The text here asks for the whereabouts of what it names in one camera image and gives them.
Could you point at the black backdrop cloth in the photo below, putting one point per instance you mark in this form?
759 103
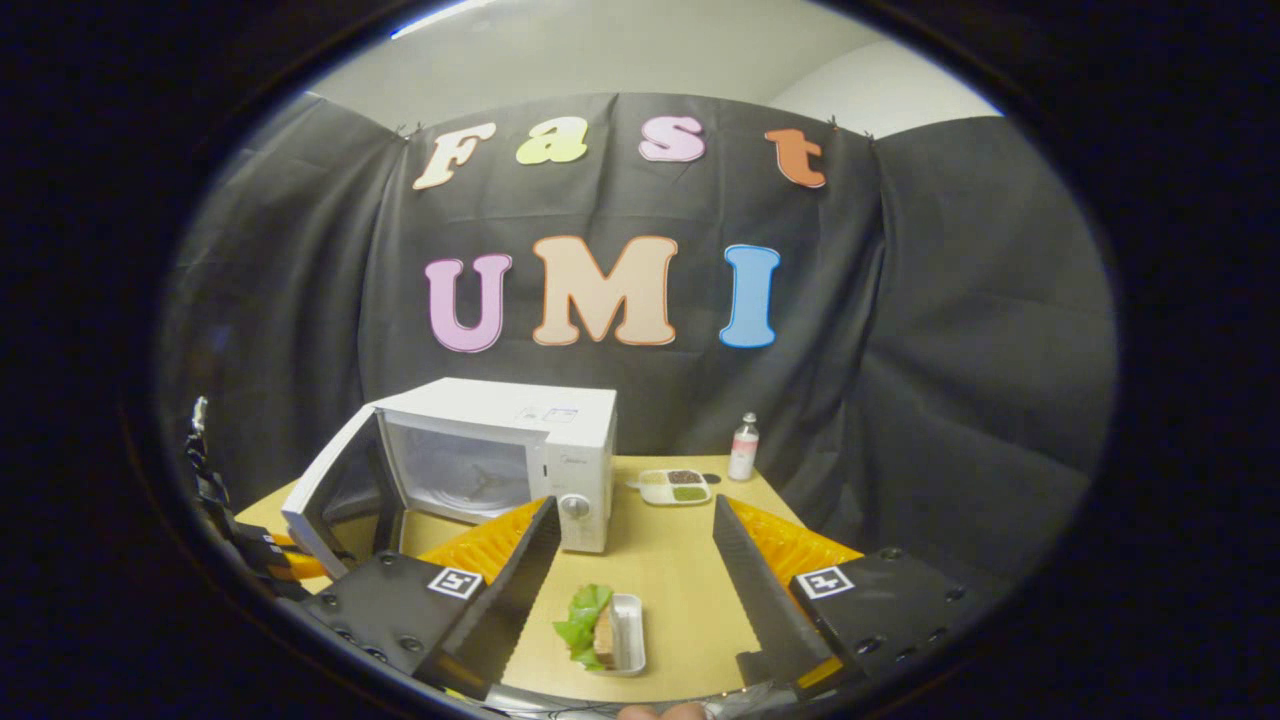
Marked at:
900 300

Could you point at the white ribbed plastic tray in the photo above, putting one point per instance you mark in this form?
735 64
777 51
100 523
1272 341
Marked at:
630 635

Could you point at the lettuce sandwich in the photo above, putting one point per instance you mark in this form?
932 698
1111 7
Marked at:
585 625

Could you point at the clear bottle with pink label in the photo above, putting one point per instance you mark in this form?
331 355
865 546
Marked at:
743 455

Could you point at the white divided dish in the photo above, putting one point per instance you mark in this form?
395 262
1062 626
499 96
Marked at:
672 488

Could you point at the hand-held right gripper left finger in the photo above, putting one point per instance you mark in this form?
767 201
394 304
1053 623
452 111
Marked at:
515 590

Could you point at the white microwave oven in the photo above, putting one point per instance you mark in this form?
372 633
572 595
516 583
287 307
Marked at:
500 405

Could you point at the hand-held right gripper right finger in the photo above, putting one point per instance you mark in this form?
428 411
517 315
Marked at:
765 600

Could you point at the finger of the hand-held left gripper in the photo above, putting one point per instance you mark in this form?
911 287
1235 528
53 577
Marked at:
300 568

